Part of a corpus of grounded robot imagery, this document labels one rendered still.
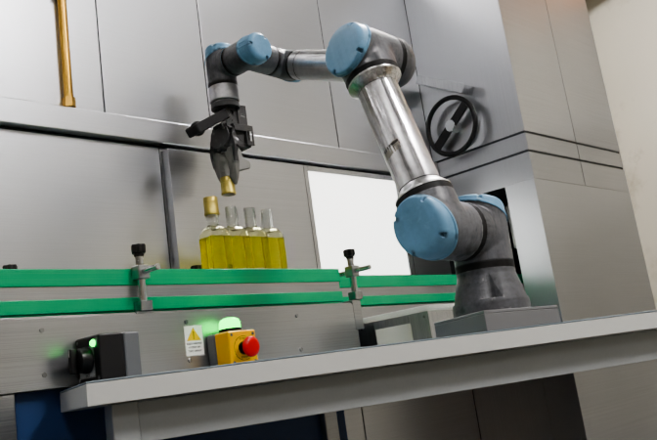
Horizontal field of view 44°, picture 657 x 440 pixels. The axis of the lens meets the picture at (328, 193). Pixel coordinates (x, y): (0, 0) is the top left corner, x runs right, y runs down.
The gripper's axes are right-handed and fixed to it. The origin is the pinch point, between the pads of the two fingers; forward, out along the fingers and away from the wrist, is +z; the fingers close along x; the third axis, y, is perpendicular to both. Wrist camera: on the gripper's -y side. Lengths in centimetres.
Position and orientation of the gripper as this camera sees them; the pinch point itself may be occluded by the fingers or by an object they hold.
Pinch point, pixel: (227, 180)
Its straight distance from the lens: 200.8
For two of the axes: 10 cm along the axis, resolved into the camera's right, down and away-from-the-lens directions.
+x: -6.9, 2.6, 6.8
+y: 7.1, 0.6, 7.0
